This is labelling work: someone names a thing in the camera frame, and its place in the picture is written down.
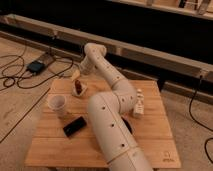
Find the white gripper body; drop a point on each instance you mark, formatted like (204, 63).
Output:
(75, 75)

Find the dark red pepper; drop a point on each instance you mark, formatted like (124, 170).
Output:
(78, 87)

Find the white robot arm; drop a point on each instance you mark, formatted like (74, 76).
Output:
(119, 147)

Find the white paper cup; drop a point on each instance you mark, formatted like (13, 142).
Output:
(58, 104)

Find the black power adapter box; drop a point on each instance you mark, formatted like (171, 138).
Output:
(35, 67)

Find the black rectangular block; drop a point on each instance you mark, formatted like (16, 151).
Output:
(74, 126)

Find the white plastic bottle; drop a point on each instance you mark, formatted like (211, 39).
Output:
(138, 110)

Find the wooden beam rail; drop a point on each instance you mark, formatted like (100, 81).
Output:
(149, 56)

